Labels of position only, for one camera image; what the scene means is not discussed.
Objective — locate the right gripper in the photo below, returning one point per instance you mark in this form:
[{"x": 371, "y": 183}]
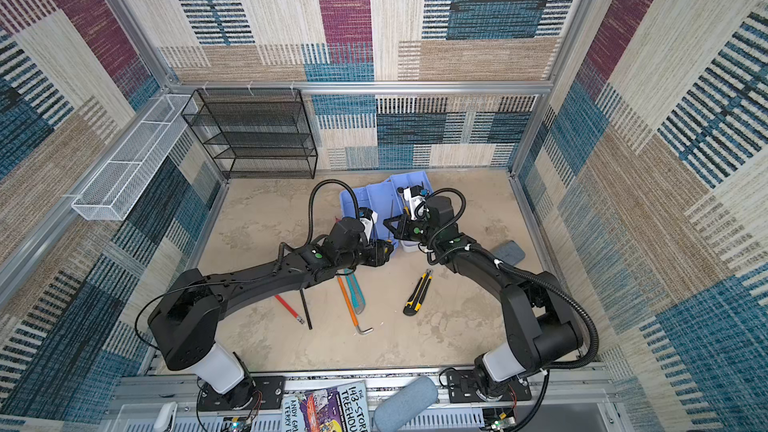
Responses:
[{"x": 400, "y": 232}]

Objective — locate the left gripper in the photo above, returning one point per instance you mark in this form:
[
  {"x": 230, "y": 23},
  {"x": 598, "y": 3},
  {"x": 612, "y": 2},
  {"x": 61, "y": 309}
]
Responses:
[{"x": 376, "y": 249}]

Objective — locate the blue white plastic toolbox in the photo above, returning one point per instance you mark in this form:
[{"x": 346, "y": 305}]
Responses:
[{"x": 383, "y": 197}]

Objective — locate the teal utility knife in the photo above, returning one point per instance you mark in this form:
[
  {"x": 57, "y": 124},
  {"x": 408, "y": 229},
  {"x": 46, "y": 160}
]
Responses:
[{"x": 356, "y": 295}]

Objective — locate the yellow black utility knife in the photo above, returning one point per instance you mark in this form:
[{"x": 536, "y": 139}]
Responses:
[{"x": 415, "y": 301}]

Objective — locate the orange handled hex key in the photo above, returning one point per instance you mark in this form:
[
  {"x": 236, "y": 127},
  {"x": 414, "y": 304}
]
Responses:
[{"x": 351, "y": 310}]

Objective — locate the black hex key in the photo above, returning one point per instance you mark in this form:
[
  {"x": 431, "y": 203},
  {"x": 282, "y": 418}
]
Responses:
[{"x": 306, "y": 309}]

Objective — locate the red handled hex key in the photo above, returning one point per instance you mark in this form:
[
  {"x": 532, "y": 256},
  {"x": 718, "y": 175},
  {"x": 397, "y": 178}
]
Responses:
[{"x": 290, "y": 309}]

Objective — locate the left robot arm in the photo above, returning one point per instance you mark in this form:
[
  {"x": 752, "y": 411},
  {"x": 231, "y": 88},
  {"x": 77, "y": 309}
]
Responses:
[{"x": 185, "y": 320}]

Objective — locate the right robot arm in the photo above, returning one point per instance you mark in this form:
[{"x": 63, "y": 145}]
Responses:
[{"x": 545, "y": 328}]

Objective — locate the grey sponge block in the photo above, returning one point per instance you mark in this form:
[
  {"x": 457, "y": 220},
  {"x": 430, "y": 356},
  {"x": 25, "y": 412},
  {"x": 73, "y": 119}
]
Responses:
[{"x": 509, "y": 252}]

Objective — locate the colourful children's book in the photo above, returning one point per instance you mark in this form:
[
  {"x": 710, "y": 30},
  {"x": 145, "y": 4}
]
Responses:
[{"x": 342, "y": 408}]

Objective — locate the grey foam roller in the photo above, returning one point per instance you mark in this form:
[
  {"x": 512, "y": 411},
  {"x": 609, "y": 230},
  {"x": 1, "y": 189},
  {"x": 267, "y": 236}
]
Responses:
[{"x": 406, "y": 404}]

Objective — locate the black mesh shelf rack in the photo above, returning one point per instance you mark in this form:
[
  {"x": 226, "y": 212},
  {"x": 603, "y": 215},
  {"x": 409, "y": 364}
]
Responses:
[{"x": 254, "y": 133}]

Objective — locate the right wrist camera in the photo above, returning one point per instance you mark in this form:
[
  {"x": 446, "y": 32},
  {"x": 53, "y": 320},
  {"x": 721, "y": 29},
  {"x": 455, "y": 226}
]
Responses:
[{"x": 414, "y": 198}]

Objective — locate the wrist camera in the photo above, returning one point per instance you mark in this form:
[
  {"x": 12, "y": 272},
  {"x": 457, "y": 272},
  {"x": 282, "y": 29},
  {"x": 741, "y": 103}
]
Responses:
[
  {"x": 368, "y": 217},
  {"x": 414, "y": 198}
]

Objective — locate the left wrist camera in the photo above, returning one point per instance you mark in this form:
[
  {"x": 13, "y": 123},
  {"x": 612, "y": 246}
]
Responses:
[{"x": 368, "y": 217}]

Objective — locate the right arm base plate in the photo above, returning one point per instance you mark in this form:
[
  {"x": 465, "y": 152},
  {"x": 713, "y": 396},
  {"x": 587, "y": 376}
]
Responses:
[{"x": 469, "y": 385}]

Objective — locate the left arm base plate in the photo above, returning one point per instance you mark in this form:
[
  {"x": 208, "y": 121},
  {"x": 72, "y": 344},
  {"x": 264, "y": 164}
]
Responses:
[{"x": 261, "y": 392}]

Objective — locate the white wire mesh basket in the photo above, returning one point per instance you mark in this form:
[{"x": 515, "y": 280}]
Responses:
[{"x": 115, "y": 189}]

